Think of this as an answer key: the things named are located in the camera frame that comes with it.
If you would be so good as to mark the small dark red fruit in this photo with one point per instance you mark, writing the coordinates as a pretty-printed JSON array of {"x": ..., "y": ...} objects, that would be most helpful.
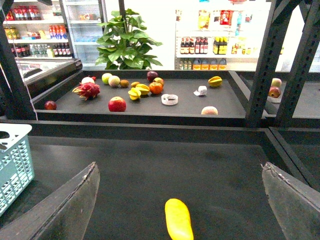
[{"x": 50, "y": 105}]

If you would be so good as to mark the yellow star fruit back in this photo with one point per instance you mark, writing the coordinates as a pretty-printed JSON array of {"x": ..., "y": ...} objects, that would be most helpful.
[{"x": 144, "y": 89}]

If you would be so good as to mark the brown kiwi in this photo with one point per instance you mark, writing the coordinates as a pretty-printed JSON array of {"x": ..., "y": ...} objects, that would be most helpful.
[
  {"x": 134, "y": 84},
  {"x": 124, "y": 83}
]

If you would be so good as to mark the light blue plastic basket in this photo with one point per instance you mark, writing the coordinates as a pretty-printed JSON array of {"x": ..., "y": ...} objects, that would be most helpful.
[{"x": 16, "y": 165}]

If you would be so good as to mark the red green mango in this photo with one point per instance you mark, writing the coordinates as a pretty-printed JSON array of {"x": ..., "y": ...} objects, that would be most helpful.
[{"x": 159, "y": 80}]

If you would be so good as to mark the pink peach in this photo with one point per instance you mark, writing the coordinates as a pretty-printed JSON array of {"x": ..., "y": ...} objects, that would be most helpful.
[{"x": 209, "y": 110}]

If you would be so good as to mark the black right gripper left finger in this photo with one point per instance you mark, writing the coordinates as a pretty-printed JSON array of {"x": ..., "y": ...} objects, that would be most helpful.
[{"x": 63, "y": 215}]

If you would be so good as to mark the green potted plant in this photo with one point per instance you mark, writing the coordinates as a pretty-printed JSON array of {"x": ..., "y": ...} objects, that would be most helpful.
[{"x": 124, "y": 44}]

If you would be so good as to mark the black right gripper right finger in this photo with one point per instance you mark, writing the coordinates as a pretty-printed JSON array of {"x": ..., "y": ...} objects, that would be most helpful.
[{"x": 295, "y": 205}]

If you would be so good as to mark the pink dragon fruit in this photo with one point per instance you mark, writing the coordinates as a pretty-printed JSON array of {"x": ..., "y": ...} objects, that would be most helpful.
[{"x": 87, "y": 90}]

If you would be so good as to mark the dark purple fruit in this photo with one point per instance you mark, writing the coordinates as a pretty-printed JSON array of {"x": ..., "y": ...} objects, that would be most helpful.
[{"x": 151, "y": 75}]

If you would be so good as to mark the black metal shelf post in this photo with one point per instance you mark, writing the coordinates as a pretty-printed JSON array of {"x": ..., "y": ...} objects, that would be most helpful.
[{"x": 276, "y": 27}]

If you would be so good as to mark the yellow star fruit far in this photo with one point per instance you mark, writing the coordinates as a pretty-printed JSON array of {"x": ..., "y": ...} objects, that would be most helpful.
[{"x": 215, "y": 81}]

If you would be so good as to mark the glass freezer case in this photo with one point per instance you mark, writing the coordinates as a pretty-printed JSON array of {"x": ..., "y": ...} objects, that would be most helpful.
[{"x": 42, "y": 74}]

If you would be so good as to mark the white round fruit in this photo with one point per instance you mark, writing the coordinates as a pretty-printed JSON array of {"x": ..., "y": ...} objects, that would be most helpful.
[{"x": 87, "y": 80}]

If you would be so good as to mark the yellow star fruit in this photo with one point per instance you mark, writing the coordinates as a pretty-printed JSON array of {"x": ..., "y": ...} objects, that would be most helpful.
[
  {"x": 134, "y": 94},
  {"x": 215, "y": 81},
  {"x": 144, "y": 89}
]

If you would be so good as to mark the yellow star fruit front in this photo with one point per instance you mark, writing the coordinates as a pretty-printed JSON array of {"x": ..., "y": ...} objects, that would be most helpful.
[{"x": 134, "y": 94}]

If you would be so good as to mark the yellow mango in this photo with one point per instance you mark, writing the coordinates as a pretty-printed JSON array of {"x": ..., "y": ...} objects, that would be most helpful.
[{"x": 178, "y": 220}]

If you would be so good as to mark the green apple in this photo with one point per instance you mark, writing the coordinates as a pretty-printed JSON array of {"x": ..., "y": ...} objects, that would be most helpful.
[{"x": 105, "y": 78}]

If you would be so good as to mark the black fruit display tray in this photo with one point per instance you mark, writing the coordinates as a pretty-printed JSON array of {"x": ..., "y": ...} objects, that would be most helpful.
[{"x": 231, "y": 100}]

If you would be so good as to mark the beige round melon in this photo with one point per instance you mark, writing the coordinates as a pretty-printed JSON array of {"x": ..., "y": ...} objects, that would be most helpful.
[{"x": 114, "y": 81}]

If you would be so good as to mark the red apple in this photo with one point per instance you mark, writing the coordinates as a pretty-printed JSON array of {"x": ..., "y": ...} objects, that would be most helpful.
[{"x": 117, "y": 104}]

